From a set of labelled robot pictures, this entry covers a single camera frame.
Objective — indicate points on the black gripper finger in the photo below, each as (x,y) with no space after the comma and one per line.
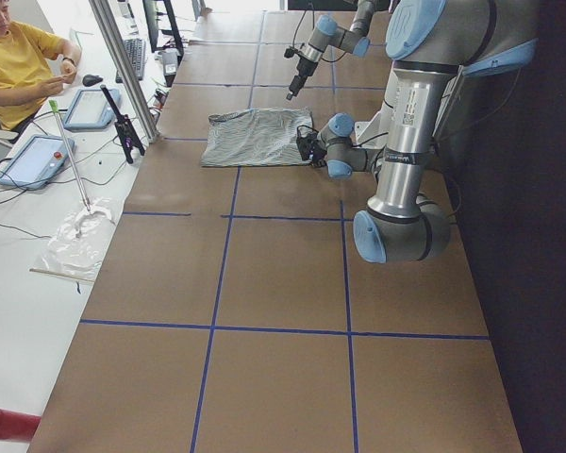
(298,83)
(291,94)

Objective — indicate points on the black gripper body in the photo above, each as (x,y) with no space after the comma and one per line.
(302,69)
(318,152)

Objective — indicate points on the striped polo shirt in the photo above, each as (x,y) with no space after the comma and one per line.
(255,137)

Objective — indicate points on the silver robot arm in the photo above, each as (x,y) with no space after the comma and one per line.
(429,43)
(327,33)

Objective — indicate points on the black monitor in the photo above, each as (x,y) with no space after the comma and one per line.
(160,20)

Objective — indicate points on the black keyboard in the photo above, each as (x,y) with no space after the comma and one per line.
(135,51)

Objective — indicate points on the black computer mouse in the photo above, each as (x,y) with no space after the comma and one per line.
(91,80)

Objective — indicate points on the upper teach pendant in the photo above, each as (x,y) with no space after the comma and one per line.
(89,110)

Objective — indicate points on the teach pendant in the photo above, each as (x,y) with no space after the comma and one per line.
(89,110)
(36,163)

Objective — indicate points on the silver rod green tip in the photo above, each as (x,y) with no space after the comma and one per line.
(87,207)

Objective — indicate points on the clear plastic bag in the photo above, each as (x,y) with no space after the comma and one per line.
(78,248)

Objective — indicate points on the lower teach pendant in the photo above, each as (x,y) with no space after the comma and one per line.
(36,163)

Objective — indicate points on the person in yellow shirt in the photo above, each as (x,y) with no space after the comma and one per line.
(34,65)

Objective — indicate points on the red cylinder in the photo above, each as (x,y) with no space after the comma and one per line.
(17,426)

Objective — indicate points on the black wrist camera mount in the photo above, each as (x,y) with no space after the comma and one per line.
(292,51)
(302,145)

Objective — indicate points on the aluminium frame post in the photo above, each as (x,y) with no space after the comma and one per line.
(111,34)

